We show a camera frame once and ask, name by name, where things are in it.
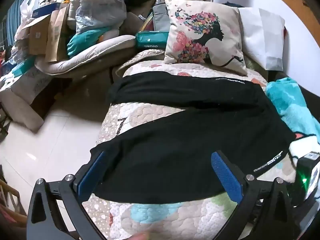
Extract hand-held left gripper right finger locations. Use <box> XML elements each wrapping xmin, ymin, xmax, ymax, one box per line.
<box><xmin>211</xmin><ymin>151</ymin><xmax>310</xmax><ymax>240</ymax></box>

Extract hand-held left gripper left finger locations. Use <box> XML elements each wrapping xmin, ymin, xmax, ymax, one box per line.
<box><xmin>26</xmin><ymin>151</ymin><xmax>110</xmax><ymax>240</ymax></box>

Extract black pants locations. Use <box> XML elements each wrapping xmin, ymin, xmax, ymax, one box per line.
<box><xmin>90</xmin><ymin>74</ymin><xmax>297</xmax><ymax>204</ymax></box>

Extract teal cartoon blanket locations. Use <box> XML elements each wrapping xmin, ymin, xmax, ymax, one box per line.
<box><xmin>265</xmin><ymin>77</ymin><xmax>320</xmax><ymax>160</ymax></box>

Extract quilted patterned bed cover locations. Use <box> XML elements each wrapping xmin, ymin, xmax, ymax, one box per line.
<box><xmin>81</xmin><ymin>49</ymin><xmax>298</xmax><ymax>240</ymax></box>

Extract wooden chair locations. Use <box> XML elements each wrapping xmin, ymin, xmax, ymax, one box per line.
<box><xmin>0</xmin><ymin>165</ymin><xmax>28</xmax><ymax>240</ymax></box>

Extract brown armchair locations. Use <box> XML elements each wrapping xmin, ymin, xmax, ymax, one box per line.
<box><xmin>50</xmin><ymin>12</ymin><xmax>150</xmax><ymax>100</ymax></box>

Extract beige ottoman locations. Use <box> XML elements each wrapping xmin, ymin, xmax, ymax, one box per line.
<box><xmin>0</xmin><ymin>62</ymin><xmax>63</xmax><ymax>133</ymax></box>

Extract beige padded cushion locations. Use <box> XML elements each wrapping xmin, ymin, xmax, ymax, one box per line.
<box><xmin>35</xmin><ymin>35</ymin><xmax>137</xmax><ymax>75</ymax></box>

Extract teal box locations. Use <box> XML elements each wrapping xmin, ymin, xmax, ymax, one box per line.
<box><xmin>135</xmin><ymin>31</ymin><xmax>169</xmax><ymax>50</ymax></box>

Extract cardboard box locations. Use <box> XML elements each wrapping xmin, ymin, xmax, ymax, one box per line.
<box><xmin>29</xmin><ymin>14</ymin><xmax>52</xmax><ymax>55</ymax></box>

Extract floral printed cushion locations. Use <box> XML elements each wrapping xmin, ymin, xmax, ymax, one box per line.
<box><xmin>164</xmin><ymin>0</ymin><xmax>248</xmax><ymax>76</ymax></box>

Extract clear plastic bag bundle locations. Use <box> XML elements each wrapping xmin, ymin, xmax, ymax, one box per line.
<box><xmin>67</xmin><ymin>0</ymin><xmax>128</xmax><ymax>34</ymax></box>

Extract grey bag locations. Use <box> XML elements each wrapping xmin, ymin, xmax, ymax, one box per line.
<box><xmin>152</xmin><ymin>2</ymin><xmax>173</xmax><ymax>33</ymax></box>

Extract blue box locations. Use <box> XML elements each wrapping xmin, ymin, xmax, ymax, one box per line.
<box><xmin>32</xmin><ymin>2</ymin><xmax>63</xmax><ymax>18</ymax></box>

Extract white plastic bag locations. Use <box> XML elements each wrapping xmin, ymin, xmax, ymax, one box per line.
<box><xmin>20</xmin><ymin>0</ymin><xmax>38</xmax><ymax>20</ymax></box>

